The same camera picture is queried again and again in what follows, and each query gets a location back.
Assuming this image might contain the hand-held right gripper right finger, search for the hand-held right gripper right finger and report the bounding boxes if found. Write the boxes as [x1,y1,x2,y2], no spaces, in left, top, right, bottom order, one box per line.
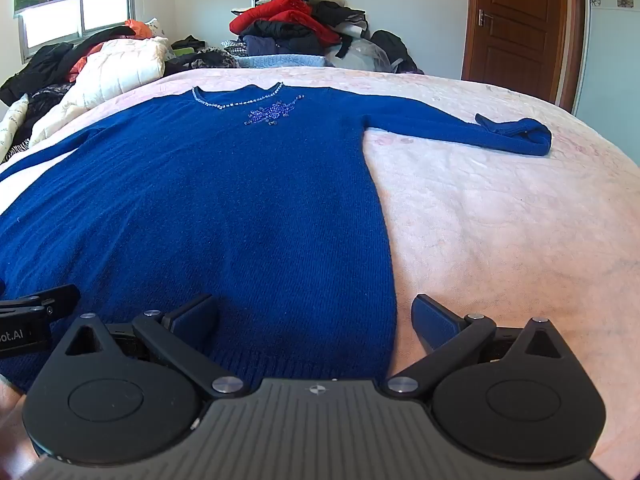
[385,294,577,402]

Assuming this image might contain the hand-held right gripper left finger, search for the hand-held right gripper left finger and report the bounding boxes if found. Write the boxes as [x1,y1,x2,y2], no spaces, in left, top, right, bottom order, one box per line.
[57,294,246,402]

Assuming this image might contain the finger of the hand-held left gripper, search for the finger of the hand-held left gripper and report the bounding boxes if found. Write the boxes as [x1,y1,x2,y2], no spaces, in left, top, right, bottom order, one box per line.
[0,284,82,319]

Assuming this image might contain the blue knitted sweater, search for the blue knitted sweater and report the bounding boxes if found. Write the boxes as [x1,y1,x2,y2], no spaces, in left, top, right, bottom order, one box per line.
[0,82,553,394]

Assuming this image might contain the dark patterned clothes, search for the dark patterned clothes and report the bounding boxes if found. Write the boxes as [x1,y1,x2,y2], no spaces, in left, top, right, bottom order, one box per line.
[162,35,242,75]

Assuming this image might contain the pile of assorted clothes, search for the pile of assorted clothes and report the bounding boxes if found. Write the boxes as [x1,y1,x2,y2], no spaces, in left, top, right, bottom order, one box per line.
[229,0,371,58]

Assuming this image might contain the white floral quilt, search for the white floral quilt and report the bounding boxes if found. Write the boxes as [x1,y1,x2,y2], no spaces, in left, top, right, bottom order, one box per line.
[0,92,36,162]

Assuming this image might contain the black coat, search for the black coat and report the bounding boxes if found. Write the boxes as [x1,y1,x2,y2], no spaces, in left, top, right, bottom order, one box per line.
[0,25,137,107]

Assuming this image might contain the white quilted jacket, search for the white quilted jacket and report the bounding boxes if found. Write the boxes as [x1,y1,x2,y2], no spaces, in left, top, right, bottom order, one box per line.
[30,35,173,147]

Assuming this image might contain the light blue knitted blanket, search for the light blue knitted blanket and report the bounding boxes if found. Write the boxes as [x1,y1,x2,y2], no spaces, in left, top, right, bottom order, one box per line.
[234,52,335,69]

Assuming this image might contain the window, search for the window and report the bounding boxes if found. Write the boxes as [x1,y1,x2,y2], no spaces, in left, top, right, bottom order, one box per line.
[19,0,137,65]

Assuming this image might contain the clear plastic bag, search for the clear plastic bag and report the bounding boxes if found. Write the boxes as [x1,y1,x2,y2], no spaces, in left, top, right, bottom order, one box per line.
[327,37,393,72]

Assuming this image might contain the orange garment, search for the orange garment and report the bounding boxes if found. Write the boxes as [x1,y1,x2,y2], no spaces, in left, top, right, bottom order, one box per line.
[67,19,153,83]

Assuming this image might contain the black bag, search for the black bag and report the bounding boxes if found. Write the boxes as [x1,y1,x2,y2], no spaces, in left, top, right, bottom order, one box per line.
[369,30,426,75]

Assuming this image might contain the brown wooden door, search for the brown wooden door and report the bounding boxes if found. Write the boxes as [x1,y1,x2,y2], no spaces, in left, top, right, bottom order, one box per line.
[461,0,586,106]

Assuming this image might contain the red padded jacket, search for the red padded jacket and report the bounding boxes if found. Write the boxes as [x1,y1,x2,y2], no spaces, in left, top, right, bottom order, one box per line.
[229,0,342,45]

